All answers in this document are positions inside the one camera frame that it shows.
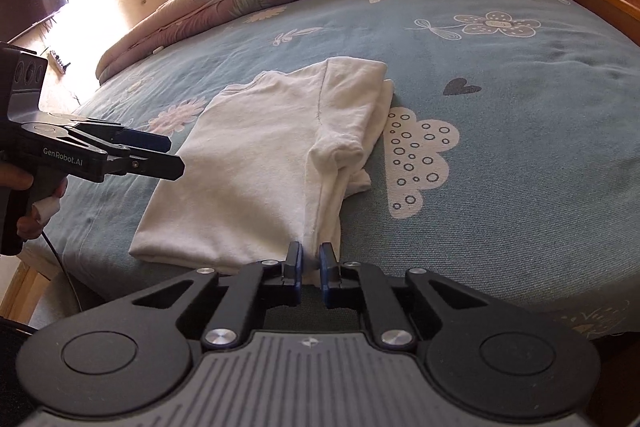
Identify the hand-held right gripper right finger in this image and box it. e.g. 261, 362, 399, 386
319, 242, 488, 349

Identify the wall-mounted television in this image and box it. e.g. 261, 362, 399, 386
0, 0, 70, 45

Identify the white finger bandage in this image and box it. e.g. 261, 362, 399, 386
32, 197, 61, 224

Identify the bed with blue floral sheet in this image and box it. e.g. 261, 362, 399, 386
22, 0, 640, 343

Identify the person's left hand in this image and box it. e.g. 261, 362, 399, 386
0, 162, 69, 242

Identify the white printed sweatshirt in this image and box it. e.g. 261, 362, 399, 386
129, 57, 396, 285

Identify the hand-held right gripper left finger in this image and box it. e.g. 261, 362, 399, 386
132, 241, 305, 349

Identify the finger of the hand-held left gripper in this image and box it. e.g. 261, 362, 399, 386
70, 117, 172, 154
104, 153, 186, 182

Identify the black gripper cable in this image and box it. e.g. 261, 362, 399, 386
40, 229, 83, 313

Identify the white power strip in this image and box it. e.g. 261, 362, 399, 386
47, 49, 71, 74

